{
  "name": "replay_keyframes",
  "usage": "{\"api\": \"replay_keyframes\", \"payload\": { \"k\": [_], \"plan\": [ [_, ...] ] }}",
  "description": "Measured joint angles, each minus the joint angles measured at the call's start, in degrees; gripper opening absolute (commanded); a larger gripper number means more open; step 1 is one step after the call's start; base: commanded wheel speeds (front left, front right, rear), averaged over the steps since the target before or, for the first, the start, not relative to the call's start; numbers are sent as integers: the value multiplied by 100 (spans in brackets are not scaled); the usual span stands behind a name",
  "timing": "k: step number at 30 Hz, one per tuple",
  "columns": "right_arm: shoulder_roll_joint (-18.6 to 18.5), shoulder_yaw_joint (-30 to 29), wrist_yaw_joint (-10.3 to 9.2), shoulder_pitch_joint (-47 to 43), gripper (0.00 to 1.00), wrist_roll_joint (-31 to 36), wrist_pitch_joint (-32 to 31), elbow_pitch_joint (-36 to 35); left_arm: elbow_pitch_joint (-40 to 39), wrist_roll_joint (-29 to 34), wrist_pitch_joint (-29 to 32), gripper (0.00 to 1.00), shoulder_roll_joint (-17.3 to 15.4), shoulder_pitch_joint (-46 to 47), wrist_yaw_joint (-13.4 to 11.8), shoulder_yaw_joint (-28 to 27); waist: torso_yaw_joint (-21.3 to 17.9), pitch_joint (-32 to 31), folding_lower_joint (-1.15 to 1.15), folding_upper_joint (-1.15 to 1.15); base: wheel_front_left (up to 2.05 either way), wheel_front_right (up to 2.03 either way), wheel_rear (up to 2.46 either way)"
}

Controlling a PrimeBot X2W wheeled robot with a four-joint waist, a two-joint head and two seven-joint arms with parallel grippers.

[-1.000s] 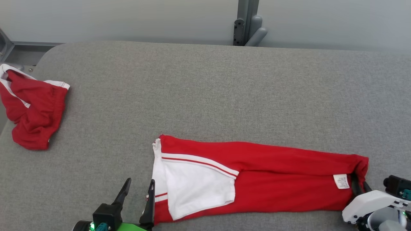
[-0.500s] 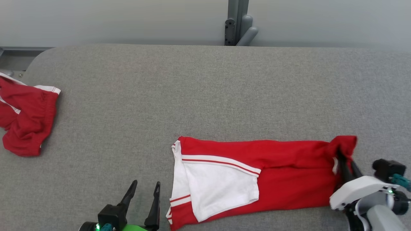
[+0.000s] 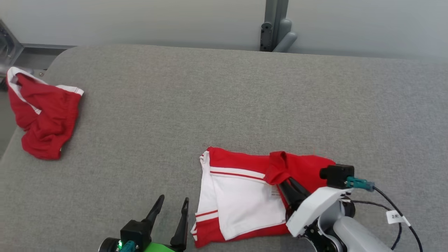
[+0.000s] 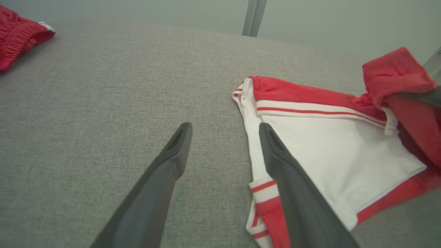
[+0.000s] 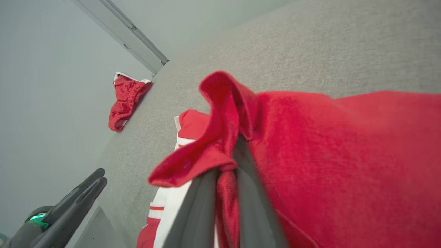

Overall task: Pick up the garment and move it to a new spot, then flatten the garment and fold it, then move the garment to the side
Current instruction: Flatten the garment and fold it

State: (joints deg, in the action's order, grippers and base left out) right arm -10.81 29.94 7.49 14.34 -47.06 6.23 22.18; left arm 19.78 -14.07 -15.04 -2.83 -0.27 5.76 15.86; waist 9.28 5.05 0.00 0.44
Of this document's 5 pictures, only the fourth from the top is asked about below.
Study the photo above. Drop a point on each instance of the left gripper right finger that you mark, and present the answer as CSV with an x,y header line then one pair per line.
x,y
303,206

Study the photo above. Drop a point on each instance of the red white basketball jersey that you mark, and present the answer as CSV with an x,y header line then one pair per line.
x,y
337,155

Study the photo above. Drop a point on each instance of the grey vertical post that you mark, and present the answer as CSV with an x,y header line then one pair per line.
x,y
254,17

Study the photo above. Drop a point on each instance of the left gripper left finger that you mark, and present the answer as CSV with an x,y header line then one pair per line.
x,y
151,199

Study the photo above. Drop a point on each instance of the red shorts white stripe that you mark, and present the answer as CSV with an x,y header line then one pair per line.
x,y
17,38

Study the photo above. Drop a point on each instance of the grey fabric sofa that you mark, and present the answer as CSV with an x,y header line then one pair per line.
x,y
103,103

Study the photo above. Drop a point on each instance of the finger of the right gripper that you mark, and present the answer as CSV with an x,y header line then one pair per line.
x,y
425,98
434,67

